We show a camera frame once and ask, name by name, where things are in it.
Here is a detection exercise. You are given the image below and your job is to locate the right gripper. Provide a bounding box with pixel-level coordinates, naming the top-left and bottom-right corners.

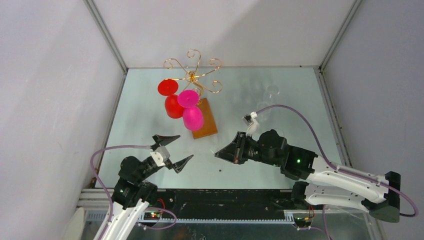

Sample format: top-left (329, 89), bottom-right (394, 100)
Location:
top-left (215, 131), bottom-right (281, 167)

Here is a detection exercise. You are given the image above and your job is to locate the pink wine glass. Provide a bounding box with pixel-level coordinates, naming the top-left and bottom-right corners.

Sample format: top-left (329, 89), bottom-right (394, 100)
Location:
top-left (177, 90), bottom-right (204, 132)

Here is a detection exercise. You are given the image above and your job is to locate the red wine glass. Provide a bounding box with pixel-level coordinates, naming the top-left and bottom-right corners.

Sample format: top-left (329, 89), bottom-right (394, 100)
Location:
top-left (157, 78), bottom-right (184, 119)

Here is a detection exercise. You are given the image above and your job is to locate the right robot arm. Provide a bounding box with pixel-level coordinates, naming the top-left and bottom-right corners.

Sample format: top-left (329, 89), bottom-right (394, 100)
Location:
top-left (214, 129), bottom-right (401, 223)

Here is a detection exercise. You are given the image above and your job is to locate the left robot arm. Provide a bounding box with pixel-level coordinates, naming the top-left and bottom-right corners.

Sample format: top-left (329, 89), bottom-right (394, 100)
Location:
top-left (90, 134), bottom-right (192, 240)

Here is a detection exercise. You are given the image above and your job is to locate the clear wine glass far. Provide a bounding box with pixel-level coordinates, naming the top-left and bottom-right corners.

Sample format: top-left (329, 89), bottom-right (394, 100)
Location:
top-left (256, 84), bottom-right (280, 110)

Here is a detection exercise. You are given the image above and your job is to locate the gold rack wooden base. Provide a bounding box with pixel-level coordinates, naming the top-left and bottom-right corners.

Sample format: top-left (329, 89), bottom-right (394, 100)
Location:
top-left (157, 49), bottom-right (223, 140)

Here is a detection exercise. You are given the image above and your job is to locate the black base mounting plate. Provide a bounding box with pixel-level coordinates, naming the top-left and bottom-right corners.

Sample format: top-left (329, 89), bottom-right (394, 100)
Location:
top-left (157, 189), bottom-right (311, 222)

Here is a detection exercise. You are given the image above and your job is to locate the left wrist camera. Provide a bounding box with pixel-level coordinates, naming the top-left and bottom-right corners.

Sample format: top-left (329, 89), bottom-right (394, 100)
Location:
top-left (150, 146), bottom-right (170, 167)

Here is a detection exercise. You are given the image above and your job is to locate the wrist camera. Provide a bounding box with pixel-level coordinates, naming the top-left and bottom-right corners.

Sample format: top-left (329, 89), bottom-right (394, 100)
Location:
top-left (150, 146), bottom-right (170, 167)
top-left (242, 111), bottom-right (260, 136)

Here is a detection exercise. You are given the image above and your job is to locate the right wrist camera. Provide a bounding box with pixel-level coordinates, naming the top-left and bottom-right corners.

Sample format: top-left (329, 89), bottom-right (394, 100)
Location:
top-left (242, 111), bottom-right (260, 136)

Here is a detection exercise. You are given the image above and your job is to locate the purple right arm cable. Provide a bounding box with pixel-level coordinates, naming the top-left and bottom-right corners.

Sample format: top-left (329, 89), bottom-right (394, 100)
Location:
top-left (255, 104), bottom-right (419, 240)

